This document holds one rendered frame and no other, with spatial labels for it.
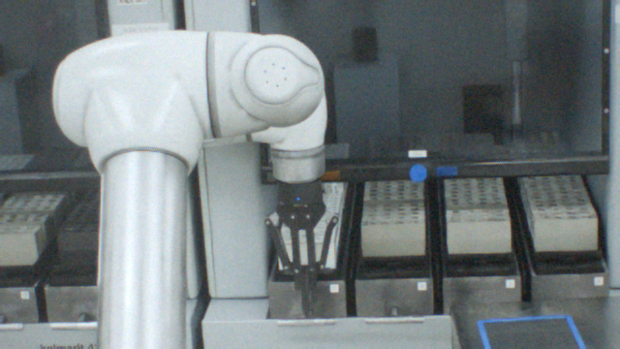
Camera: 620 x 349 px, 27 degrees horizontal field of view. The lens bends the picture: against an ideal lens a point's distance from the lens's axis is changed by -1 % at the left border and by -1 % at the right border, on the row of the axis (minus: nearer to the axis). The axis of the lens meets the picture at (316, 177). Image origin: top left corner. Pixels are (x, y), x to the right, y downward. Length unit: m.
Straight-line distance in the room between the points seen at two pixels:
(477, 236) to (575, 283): 0.19
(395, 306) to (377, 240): 0.13
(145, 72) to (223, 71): 0.09
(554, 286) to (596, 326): 0.25
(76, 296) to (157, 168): 0.87
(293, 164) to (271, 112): 0.62
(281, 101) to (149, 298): 0.28
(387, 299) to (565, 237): 0.33
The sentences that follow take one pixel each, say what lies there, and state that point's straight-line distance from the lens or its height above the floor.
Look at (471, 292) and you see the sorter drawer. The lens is 2.24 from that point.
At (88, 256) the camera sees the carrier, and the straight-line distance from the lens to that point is 2.37.
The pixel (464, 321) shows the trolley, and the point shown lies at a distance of 2.03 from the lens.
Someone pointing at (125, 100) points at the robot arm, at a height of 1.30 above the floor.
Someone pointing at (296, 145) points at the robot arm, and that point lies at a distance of 2.10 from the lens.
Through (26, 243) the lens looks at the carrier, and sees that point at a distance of 2.39.
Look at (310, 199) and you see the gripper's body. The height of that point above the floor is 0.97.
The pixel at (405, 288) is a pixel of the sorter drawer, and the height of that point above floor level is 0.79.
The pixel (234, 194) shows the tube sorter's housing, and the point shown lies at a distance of 2.29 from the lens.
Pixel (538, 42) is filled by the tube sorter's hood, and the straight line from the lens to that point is 2.20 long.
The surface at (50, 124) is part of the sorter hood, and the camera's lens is 2.31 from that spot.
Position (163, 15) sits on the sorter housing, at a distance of 2.23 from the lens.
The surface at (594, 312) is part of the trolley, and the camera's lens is 2.07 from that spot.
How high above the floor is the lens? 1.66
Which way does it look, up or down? 18 degrees down
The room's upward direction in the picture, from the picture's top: 3 degrees counter-clockwise
